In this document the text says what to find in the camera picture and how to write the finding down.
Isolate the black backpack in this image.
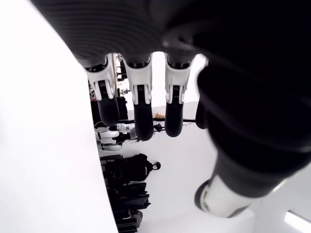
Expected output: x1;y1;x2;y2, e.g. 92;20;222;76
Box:
100;152;161;185

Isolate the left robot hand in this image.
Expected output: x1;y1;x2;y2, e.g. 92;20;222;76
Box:
29;0;311;218

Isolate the black equipment bag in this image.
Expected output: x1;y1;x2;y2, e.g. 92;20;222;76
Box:
104;182;152;233

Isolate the background humanoid robot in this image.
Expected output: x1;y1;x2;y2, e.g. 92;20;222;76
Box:
95;122;136;151

